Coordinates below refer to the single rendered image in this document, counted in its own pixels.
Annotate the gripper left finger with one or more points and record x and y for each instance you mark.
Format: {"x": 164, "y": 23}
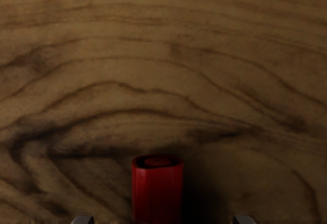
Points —
{"x": 83, "y": 220}

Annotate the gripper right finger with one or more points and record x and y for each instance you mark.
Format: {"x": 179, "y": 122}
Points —
{"x": 242, "y": 220}

